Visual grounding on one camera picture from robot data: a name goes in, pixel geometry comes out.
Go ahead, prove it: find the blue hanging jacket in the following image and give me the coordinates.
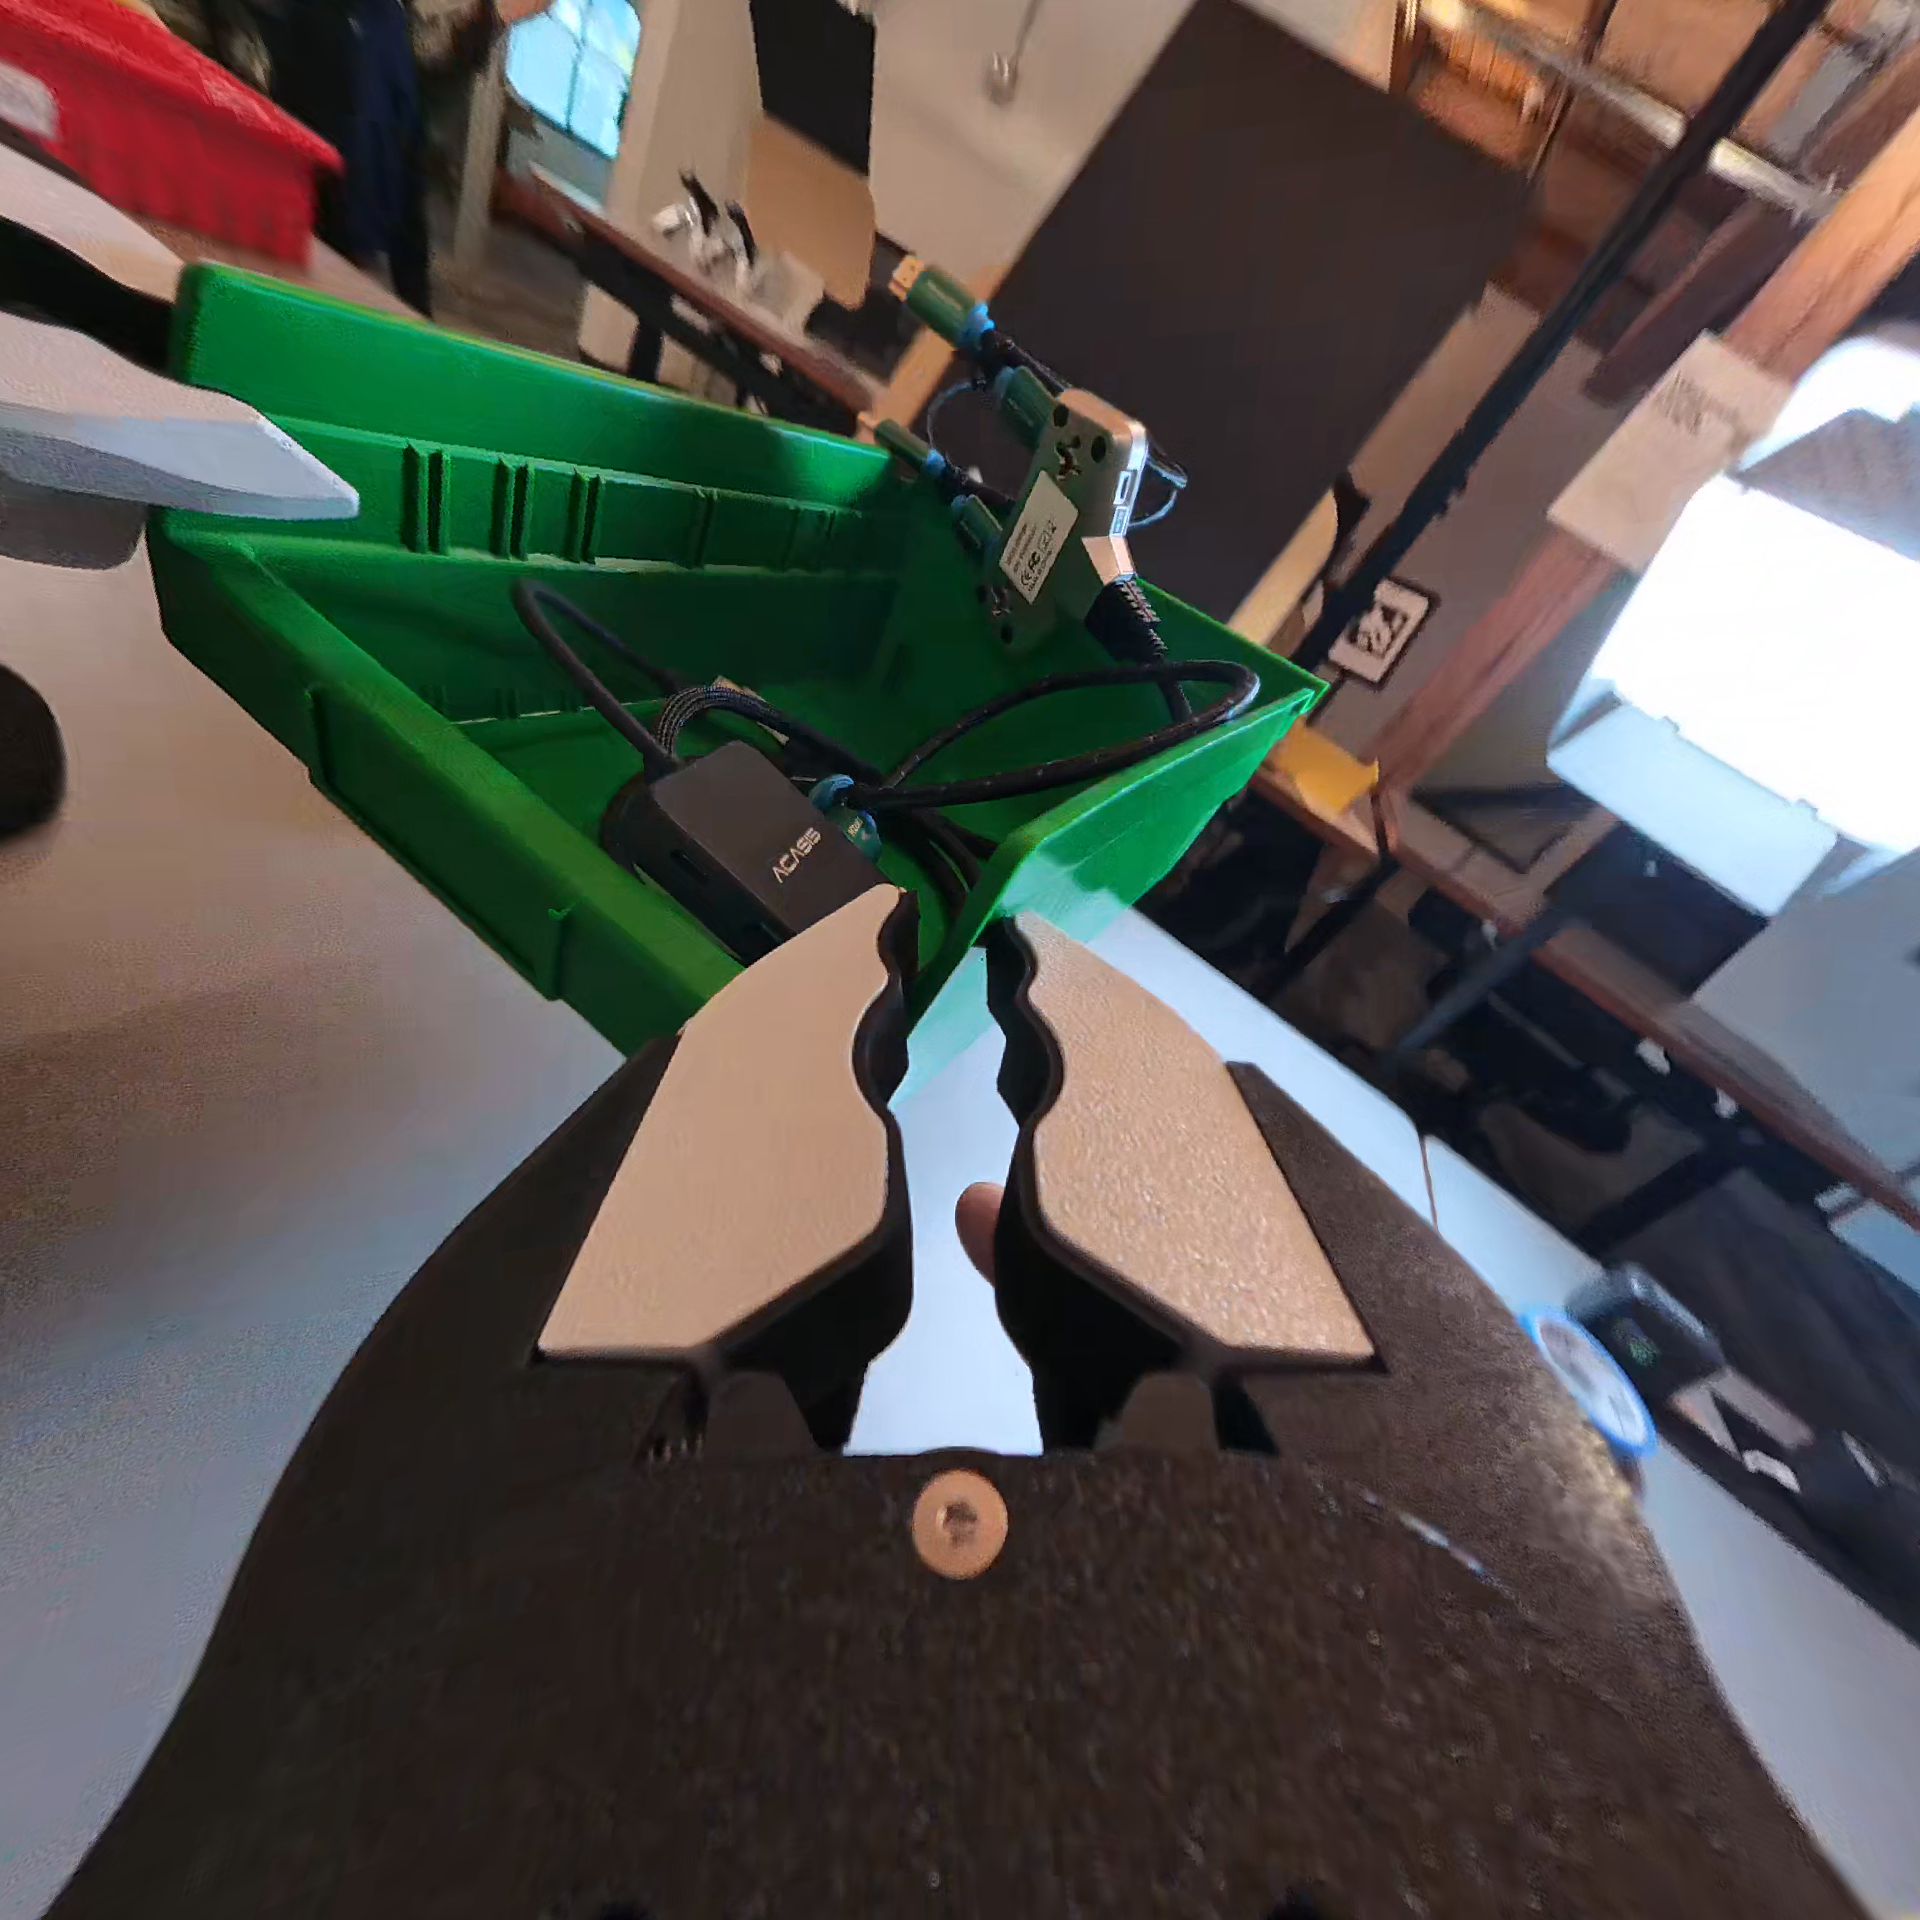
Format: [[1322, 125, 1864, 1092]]
[[269, 0, 439, 308]]

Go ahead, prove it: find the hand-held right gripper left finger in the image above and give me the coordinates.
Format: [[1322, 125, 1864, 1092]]
[[536, 882, 918, 1381]]

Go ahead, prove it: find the bright white panel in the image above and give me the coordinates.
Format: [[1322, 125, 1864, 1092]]
[[1543, 330, 1920, 920]]

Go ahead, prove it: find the black metal frame bar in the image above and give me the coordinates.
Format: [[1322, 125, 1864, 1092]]
[[1287, 0, 1835, 671]]

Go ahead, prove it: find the wooden side table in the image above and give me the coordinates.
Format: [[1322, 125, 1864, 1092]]
[[150, 211, 439, 342]]

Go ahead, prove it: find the blue tape roll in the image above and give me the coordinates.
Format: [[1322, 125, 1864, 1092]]
[[1521, 1299, 1661, 1466]]

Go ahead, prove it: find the black USB hub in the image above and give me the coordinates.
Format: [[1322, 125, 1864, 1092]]
[[519, 585, 897, 968]]

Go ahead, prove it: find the green plastic bin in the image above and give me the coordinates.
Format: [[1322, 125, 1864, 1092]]
[[150, 260, 1330, 1058]]

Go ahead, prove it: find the white paper sign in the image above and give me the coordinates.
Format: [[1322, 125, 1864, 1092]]
[[1548, 334, 1794, 569]]

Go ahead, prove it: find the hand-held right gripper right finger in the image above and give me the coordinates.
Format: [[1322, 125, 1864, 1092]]
[[987, 914, 1382, 1381]]

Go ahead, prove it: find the background wooden desk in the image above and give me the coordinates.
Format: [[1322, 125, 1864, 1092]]
[[490, 162, 890, 439]]

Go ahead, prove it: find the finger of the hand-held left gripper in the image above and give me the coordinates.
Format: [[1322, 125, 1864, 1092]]
[[0, 138, 186, 371], [0, 308, 362, 521]]

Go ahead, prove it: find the black and white marker tag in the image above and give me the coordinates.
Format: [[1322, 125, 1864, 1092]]
[[1322, 580, 1440, 688]]

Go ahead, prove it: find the silver HDMI switch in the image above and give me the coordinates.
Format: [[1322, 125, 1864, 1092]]
[[890, 394, 1264, 820]]

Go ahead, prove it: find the red plastic bin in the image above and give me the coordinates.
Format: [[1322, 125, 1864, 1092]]
[[0, 0, 348, 270]]

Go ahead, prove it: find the black digital timer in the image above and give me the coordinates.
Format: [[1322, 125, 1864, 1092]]
[[1566, 1272, 1723, 1406]]

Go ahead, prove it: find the yellow plastic bracket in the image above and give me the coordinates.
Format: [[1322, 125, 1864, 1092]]
[[1273, 726, 1382, 813]]

